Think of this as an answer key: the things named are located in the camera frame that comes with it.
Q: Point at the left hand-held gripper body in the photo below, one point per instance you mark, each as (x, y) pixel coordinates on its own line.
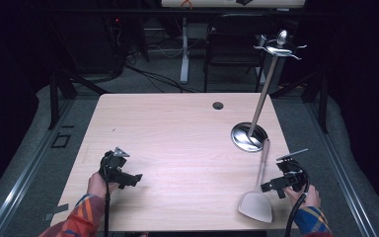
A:
(112, 164)

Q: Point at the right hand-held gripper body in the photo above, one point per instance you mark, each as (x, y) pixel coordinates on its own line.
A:
(294, 174)

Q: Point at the beige spatula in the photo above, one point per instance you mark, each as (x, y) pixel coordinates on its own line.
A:
(256, 205)

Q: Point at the person's left hand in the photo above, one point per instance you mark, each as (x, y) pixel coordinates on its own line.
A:
(97, 186)

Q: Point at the person's right hand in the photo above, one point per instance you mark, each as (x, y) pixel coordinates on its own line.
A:
(309, 199)

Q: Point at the metal utensil stand with hooks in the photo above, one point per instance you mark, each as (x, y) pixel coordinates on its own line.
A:
(248, 138)

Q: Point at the grey tape strip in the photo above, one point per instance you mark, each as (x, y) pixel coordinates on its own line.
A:
(57, 210)

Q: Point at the black metal stand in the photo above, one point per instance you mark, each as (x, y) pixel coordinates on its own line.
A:
(54, 98)
(322, 98)

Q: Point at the white desk leg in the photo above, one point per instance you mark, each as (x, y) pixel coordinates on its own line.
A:
(185, 59)

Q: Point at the black chair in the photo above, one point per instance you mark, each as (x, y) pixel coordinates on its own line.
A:
(233, 42)

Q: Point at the orange tool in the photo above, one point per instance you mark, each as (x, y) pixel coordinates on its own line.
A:
(186, 3)

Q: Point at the metal floor rail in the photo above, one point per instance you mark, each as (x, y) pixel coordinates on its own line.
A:
(23, 177)
(342, 177)

